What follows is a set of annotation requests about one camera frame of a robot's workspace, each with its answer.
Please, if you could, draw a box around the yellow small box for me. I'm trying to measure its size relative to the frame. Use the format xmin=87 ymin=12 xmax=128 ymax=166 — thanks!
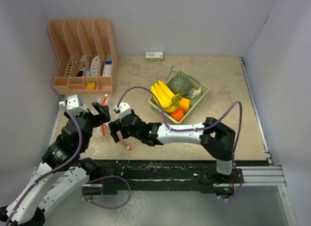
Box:
xmin=86 ymin=82 xmax=96 ymax=90

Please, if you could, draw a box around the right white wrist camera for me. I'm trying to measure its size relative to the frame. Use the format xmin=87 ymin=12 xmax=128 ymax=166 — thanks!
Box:
xmin=114 ymin=102 xmax=131 ymax=115

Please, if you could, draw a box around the yellow banana bunch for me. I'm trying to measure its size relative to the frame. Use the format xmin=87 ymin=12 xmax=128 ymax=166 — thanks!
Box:
xmin=150 ymin=80 xmax=181 ymax=113

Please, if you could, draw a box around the small green white box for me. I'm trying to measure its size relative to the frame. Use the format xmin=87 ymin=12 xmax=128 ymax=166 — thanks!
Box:
xmin=145 ymin=52 xmax=163 ymax=62

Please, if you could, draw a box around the white blue packet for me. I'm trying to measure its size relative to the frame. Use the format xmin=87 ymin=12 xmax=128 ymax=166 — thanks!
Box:
xmin=102 ymin=53 xmax=112 ymax=77

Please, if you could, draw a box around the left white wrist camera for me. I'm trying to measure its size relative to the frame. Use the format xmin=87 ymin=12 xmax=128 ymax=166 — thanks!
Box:
xmin=59 ymin=94 xmax=84 ymax=110

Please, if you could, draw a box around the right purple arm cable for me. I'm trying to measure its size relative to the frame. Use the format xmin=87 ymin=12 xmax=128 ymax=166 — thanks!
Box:
xmin=117 ymin=86 xmax=243 ymax=188

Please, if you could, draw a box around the white patterned pouch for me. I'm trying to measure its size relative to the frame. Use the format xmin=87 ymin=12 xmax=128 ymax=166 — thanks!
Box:
xmin=89 ymin=56 xmax=100 ymax=76

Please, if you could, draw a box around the white garlic bulb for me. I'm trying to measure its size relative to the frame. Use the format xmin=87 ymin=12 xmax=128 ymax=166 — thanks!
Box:
xmin=186 ymin=87 xmax=202 ymax=99

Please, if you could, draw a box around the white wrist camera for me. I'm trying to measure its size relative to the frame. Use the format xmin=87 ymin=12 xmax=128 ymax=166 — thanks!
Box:
xmin=114 ymin=102 xmax=131 ymax=115
xmin=59 ymin=94 xmax=84 ymax=110

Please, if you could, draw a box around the orange bell pepper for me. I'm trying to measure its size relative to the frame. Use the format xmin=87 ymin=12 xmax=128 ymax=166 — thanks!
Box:
xmin=179 ymin=98 xmax=191 ymax=113

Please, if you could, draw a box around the pink desk file organizer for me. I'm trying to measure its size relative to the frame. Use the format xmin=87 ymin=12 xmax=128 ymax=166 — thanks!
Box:
xmin=48 ymin=19 xmax=118 ymax=95

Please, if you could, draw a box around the orange fruit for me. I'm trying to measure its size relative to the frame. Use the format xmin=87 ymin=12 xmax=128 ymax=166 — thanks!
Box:
xmin=170 ymin=108 xmax=184 ymax=122

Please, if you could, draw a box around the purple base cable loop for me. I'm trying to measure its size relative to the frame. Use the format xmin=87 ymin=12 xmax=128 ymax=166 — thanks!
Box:
xmin=81 ymin=174 xmax=132 ymax=210

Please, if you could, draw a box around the green netted melon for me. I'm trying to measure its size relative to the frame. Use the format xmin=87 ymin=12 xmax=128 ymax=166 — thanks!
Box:
xmin=169 ymin=75 xmax=191 ymax=96

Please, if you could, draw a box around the black white item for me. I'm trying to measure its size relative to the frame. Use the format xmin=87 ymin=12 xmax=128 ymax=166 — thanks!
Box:
xmin=76 ymin=55 xmax=86 ymax=77

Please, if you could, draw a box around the clear orange-zip bag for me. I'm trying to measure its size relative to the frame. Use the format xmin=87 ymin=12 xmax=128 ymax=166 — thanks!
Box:
xmin=99 ymin=115 xmax=132 ymax=150
xmin=97 ymin=94 xmax=109 ymax=137

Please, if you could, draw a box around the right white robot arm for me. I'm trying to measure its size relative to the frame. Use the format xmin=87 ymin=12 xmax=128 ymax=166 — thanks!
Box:
xmin=108 ymin=110 xmax=236 ymax=183

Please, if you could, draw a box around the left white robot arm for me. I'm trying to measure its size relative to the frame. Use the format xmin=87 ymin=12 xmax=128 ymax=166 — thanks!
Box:
xmin=1 ymin=100 xmax=110 ymax=225

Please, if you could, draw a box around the aluminium frame rail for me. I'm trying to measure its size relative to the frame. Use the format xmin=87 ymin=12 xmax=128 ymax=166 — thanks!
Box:
xmin=239 ymin=57 xmax=297 ymax=226

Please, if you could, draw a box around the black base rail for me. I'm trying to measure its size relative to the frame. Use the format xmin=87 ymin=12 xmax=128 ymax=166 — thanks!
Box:
xmin=80 ymin=159 xmax=243 ymax=195

